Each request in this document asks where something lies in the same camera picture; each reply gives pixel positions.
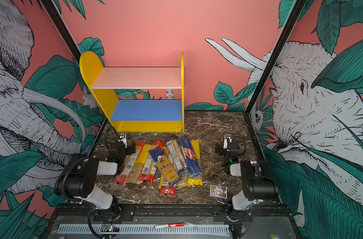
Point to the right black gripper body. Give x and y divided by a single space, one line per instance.
222 151

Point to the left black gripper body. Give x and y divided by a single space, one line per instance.
127 151

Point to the red-end spaghetti pack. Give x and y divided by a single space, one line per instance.
128 170
165 189
149 168

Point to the blue Barilla spaghetti box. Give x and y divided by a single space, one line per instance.
190 157

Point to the clear white-label spaghetti pack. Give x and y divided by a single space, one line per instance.
177 156

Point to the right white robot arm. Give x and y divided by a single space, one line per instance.
258 184

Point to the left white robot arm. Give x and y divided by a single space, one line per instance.
77 180

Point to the yellow-band spaghetti pack left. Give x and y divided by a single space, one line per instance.
138 167

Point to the yellow shelf unit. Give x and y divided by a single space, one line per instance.
114 87

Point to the small playing card box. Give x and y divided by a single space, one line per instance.
218 191

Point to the far right yellow spaghetti pack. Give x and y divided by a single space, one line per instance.
197 180

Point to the small green circuit board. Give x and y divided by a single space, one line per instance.
110 228

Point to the red white marker pen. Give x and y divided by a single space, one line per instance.
173 225

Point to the black base frame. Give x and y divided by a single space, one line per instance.
220 212

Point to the white perforated rail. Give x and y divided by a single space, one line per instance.
148 229

